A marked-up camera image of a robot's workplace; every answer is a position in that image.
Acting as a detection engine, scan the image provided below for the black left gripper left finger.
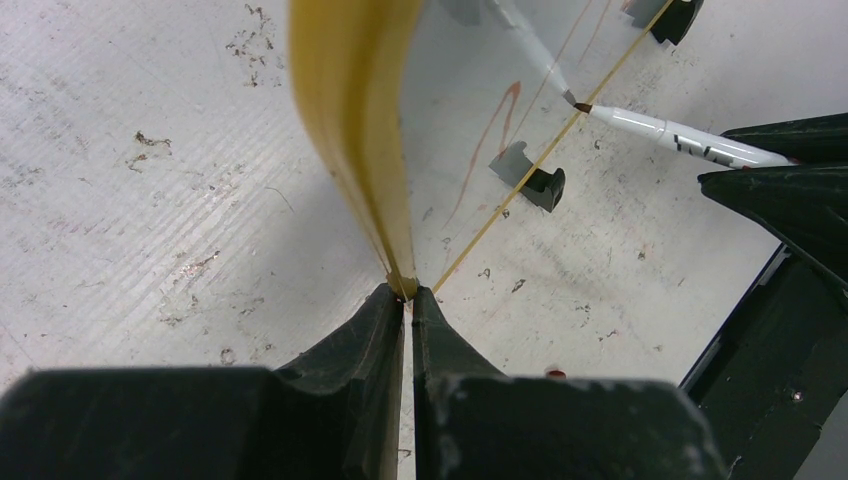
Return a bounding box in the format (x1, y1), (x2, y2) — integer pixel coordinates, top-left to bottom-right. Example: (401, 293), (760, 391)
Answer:
(1, 284), (404, 479)

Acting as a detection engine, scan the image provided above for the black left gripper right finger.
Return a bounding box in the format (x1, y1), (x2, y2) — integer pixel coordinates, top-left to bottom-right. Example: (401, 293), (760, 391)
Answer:
(412, 287), (727, 479)

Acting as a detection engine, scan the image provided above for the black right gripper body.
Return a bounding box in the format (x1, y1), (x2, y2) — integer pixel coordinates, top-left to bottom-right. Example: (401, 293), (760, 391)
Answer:
(680, 246), (847, 479)

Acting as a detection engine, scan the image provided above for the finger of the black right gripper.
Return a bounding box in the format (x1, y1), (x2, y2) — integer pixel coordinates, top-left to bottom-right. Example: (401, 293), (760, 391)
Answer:
(722, 113), (847, 165)
(698, 165), (847, 285)

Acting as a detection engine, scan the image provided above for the red marker cap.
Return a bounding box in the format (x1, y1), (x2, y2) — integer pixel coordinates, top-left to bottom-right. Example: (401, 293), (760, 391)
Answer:
(545, 368), (567, 379)

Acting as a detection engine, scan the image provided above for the red capped whiteboard marker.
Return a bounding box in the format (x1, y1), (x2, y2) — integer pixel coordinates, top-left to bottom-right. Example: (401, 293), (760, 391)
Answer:
(574, 103), (798, 170)

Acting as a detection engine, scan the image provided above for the yellow framed whiteboard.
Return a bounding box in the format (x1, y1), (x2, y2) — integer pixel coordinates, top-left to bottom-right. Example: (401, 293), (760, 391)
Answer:
(288, 1), (672, 299)

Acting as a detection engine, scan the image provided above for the black whiteboard stand foot right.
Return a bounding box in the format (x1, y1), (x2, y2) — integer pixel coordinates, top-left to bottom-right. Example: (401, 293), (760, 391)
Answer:
(623, 0), (704, 45)

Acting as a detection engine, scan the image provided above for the black whiteboard stand foot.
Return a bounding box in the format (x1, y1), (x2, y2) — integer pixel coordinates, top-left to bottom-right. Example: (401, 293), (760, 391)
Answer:
(623, 0), (704, 45)
(489, 141), (566, 213)

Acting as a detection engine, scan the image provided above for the black whiteboard stand foot left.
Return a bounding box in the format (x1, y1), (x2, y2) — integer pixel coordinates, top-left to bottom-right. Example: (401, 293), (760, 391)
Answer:
(489, 141), (566, 213)

